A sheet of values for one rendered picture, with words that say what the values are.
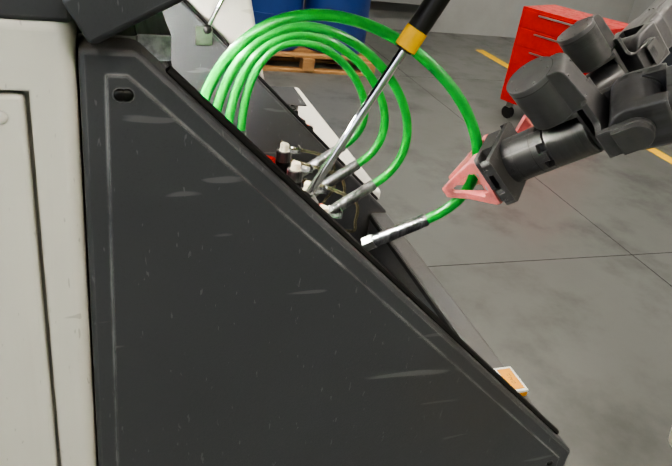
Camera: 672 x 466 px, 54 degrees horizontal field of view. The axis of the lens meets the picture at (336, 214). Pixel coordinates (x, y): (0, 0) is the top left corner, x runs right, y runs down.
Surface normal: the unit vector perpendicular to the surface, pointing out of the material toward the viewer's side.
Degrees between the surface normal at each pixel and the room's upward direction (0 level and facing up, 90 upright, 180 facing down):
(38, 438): 90
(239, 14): 90
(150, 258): 90
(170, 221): 90
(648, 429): 0
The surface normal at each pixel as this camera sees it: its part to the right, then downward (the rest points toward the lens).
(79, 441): 0.30, 0.48
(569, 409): 0.13, -0.88
